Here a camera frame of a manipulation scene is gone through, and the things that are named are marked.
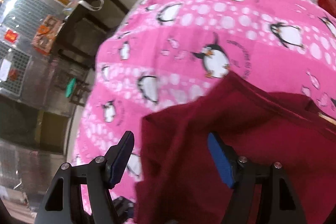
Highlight pink penguin blanket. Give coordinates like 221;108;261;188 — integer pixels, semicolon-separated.
74;0;335;200

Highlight dark red sweater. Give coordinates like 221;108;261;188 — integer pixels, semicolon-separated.
135;72;335;223

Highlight white bag handle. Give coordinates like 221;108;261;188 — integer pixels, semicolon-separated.
63;0;105;15

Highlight dark wooden side table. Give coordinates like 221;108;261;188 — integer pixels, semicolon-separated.
49;0;129;106

